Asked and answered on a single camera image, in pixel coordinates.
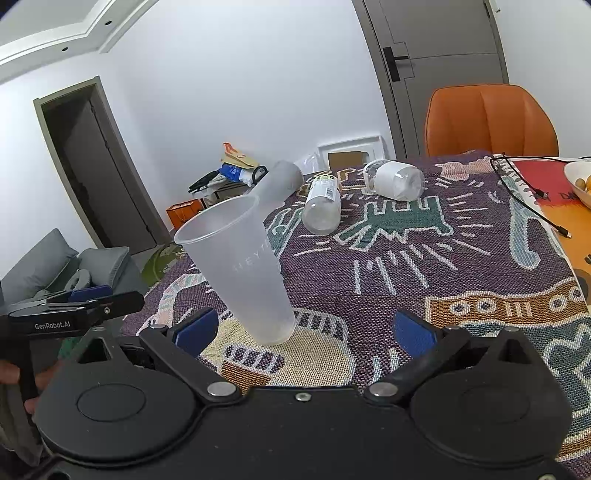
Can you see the orange chair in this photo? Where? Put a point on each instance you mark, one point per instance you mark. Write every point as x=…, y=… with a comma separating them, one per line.
x=489, y=120

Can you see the grey sofa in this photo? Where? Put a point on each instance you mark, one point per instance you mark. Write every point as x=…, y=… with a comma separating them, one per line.
x=41, y=263

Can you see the grey door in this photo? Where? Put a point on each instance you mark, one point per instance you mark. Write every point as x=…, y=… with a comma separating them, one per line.
x=443, y=74

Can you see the clear bottle lying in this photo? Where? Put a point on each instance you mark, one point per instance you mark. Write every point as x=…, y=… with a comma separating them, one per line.
x=322, y=207

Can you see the black folded item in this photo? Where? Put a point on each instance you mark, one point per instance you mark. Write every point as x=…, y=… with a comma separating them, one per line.
x=203, y=182

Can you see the clear plastic bag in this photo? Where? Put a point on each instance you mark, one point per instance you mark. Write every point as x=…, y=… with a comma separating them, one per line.
x=307, y=164

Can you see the white picture frame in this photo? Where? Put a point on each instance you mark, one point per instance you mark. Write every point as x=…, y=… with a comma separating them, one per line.
x=376, y=147

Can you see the tall frosted plastic cup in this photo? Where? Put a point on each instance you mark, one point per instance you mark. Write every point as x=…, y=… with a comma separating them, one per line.
x=240, y=277

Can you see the person's left hand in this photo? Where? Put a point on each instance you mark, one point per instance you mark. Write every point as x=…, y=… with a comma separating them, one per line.
x=48, y=379

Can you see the brown cardboard sheet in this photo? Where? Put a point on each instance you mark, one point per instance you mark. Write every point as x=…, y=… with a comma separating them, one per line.
x=346, y=160

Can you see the tan paper bag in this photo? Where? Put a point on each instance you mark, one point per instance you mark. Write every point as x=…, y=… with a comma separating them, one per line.
x=240, y=157

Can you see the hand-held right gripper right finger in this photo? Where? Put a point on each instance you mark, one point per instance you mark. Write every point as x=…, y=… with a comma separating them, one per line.
x=413, y=333

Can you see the printed woven blanket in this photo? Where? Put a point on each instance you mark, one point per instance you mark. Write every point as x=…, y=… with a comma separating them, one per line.
x=415, y=258

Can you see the orange red printed mat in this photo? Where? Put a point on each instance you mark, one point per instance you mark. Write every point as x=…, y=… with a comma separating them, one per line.
x=554, y=184

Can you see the green patterned cloth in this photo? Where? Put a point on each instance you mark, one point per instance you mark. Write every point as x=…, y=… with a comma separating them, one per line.
x=159, y=263

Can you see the orange bag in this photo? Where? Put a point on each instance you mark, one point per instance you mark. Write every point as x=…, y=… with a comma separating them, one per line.
x=182, y=214

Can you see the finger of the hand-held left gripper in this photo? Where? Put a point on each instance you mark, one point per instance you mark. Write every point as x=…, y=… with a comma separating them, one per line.
x=122, y=302
x=90, y=293

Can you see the dark brown door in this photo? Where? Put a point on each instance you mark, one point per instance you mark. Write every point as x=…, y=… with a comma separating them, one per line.
x=101, y=175

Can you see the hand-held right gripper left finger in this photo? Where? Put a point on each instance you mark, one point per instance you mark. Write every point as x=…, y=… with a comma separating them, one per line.
x=196, y=331

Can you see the white bowl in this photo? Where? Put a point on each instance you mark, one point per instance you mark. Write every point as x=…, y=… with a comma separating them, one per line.
x=575, y=189

